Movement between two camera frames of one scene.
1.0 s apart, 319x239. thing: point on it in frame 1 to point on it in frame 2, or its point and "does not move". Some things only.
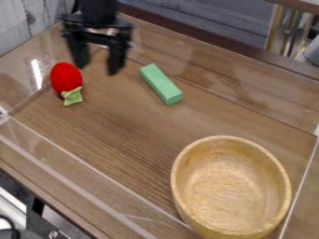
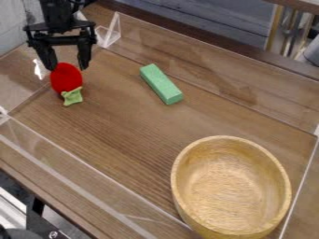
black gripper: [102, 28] to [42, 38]
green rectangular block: [161, 83] does not move
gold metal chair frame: [290, 29] does not move
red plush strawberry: [66, 80] does not move
